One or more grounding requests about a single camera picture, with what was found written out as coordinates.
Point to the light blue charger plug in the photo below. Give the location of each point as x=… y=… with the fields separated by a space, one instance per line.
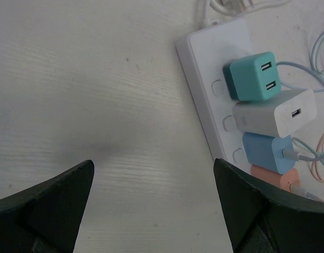
x=267 y=152

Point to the white power strip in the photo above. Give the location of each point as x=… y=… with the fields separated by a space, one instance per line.
x=202 y=55

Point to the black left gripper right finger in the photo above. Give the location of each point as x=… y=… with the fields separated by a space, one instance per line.
x=263 y=218

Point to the orange charger plug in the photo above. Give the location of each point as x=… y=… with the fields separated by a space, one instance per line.
x=283 y=181

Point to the teal dual usb charger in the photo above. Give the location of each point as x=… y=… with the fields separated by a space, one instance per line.
x=252 y=78

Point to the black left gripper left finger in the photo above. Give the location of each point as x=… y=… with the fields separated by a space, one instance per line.
x=47 y=216

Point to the white charger plug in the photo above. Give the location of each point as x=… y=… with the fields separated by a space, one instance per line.
x=278 y=116

